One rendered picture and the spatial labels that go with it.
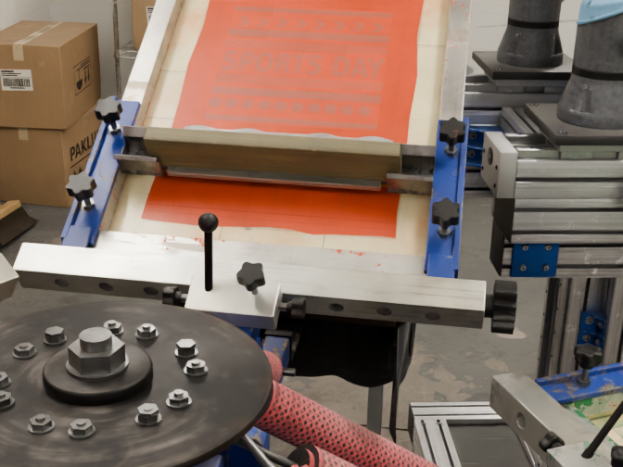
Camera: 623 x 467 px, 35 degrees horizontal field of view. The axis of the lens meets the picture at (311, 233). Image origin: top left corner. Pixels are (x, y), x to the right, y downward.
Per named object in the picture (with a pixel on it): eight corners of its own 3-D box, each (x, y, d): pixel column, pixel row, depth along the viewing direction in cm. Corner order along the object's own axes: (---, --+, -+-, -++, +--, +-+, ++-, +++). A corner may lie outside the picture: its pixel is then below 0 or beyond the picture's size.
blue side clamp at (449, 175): (437, 144, 166) (438, 115, 161) (466, 145, 166) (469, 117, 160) (423, 293, 149) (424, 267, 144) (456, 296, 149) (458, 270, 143)
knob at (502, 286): (473, 296, 144) (476, 267, 138) (513, 299, 143) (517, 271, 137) (470, 340, 139) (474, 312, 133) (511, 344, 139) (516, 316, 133)
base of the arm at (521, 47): (552, 54, 237) (556, 12, 234) (570, 68, 223) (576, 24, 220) (489, 53, 237) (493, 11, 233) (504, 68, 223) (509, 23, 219)
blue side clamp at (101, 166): (120, 122, 174) (110, 94, 169) (146, 124, 174) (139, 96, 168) (71, 262, 157) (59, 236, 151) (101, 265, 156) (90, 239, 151)
